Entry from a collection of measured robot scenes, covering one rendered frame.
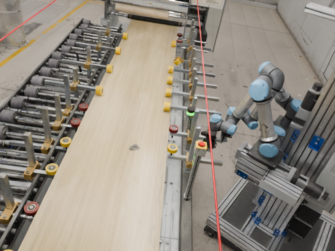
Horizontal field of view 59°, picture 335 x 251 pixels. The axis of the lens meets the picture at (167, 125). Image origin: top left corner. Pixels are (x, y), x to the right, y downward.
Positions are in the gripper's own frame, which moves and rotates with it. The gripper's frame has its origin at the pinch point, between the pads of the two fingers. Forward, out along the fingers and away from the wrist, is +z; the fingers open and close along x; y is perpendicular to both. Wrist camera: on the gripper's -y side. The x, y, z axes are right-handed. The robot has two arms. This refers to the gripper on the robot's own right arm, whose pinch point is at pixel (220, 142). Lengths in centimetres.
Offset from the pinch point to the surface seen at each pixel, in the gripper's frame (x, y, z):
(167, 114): 19, -48, -8
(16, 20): 291, -314, 34
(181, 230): -83, -30, 12
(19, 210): -94, -129, -3
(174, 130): -3.8, -41.3, -8.5
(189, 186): -57, -27, -2
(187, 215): -71, -27, 12
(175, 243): -88, -33, 20
